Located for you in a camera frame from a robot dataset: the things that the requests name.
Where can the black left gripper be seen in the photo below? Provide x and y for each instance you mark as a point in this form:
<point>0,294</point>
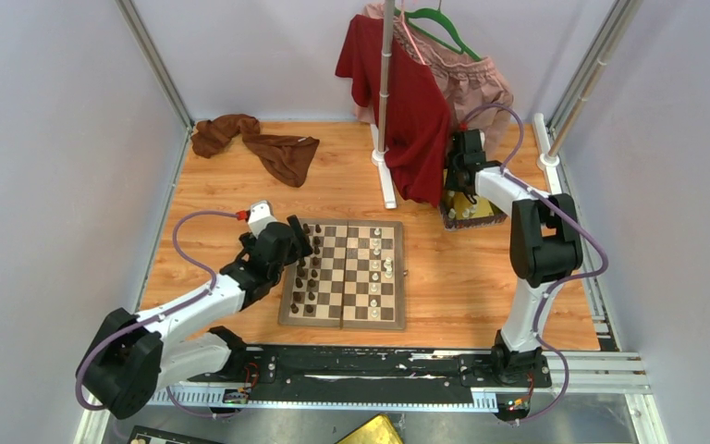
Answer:
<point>299,243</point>

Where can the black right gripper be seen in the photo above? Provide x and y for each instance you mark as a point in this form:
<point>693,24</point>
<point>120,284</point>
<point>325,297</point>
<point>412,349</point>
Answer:
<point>452,183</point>

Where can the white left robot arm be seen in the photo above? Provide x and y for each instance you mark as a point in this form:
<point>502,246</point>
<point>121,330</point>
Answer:
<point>134,355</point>

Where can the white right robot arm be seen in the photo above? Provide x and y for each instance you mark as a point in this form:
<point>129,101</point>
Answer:
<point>544,247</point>

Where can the white chess pieces in tray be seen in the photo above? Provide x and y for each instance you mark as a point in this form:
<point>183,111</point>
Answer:
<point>461,206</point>

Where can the wooden chess board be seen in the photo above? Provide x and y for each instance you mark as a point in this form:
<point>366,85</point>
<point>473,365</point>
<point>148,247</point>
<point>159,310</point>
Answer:
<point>342,299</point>

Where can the red hanging shirt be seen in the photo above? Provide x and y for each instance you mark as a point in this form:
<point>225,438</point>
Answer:
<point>417,114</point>

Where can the yellow transparent tray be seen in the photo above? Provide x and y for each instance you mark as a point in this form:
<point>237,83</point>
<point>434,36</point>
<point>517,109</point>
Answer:
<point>487,215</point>

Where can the pink hanging garment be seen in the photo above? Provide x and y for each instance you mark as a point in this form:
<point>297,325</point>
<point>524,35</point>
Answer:
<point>465,82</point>

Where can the white corner rack foot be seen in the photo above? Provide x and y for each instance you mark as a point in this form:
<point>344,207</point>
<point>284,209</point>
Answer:
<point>547,163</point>

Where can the brown crumpled cloth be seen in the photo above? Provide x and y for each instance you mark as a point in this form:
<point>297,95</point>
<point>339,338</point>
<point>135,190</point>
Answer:
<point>285,157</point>

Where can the white clothes rack stand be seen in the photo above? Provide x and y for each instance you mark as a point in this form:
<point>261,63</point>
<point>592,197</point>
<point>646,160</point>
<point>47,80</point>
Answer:
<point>379,130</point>

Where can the green clothes hanger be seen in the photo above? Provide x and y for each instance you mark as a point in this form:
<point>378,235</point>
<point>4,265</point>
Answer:
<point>435,15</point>

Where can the yellow object at bottom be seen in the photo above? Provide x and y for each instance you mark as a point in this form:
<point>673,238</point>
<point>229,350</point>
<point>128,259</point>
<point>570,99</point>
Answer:
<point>377,430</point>

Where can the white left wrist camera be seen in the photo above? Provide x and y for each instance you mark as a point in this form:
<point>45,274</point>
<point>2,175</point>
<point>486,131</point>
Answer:
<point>260,216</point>

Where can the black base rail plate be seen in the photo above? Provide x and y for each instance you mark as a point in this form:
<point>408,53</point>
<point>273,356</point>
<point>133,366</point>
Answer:
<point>379,377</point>

